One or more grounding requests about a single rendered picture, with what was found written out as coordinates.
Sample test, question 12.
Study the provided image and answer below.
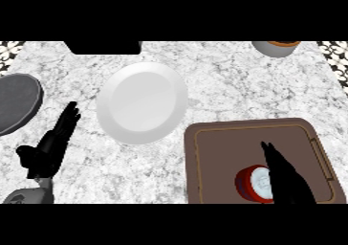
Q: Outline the brown rectangular tray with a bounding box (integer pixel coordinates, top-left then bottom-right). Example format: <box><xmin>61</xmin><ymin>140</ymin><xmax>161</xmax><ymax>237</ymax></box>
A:
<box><xmin>182</xmin><ymin>117</ymin><xmax>348</xmax><ymax>205</ymax></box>

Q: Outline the black appliance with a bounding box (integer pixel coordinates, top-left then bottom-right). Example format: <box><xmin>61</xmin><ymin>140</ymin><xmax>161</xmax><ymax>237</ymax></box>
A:
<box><xmin>62</xmin><ymin>40</ymin><xmax>142</xmax><ymax>56</ymax></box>

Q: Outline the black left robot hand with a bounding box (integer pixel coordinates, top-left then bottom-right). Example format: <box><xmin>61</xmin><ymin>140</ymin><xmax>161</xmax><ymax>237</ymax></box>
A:
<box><xmin>15</xmin><ymin>100</ymin><xmax>82</xmax><ymax>180</ymax></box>

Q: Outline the dark grey round pan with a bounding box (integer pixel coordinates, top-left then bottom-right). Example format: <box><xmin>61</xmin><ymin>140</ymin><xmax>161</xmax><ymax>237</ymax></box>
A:
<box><xmin>0</xmin><ymin>73</ymin><xmax>46</xmax><ymax>139</ymax></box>

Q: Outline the grey pot with orange rim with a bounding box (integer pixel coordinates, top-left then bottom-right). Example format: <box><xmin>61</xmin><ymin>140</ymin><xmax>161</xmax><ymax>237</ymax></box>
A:
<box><xmin>250</xmin><ymin>40</ymin><xmax>302</xmax><ymax>58</ymax></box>

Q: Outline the white oval plate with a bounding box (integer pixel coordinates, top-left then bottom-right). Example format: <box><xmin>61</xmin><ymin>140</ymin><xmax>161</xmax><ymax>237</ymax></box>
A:
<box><xmin>95</xmin><ymin>61</ymin><xmax>189</xmax><ymax>145</ymax></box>

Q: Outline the red can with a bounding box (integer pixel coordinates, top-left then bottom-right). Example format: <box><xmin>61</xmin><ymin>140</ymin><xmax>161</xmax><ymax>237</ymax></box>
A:
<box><xmin>234</xmin><ymin>164</ymin><xmax>275</xmax><ymax>204</ymax></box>

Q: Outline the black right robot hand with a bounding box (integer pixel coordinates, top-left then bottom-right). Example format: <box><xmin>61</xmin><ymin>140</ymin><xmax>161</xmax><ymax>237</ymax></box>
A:
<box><xmin>260</xmin><ymin>141</ymin><xmax>318</xmax><ymax>205</ymax></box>

